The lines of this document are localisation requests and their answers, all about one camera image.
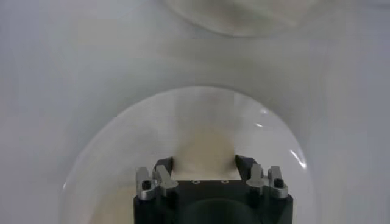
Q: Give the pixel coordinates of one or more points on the white steamed baozi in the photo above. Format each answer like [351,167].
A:
[204,152]

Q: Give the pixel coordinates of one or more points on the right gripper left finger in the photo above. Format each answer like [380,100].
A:
[163,179]

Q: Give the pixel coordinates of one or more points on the white round plate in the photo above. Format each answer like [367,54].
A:
[137,137]

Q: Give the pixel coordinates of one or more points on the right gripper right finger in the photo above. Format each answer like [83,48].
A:
[256,179]

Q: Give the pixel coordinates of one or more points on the cream electric cooker base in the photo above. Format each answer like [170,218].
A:
[234,15]

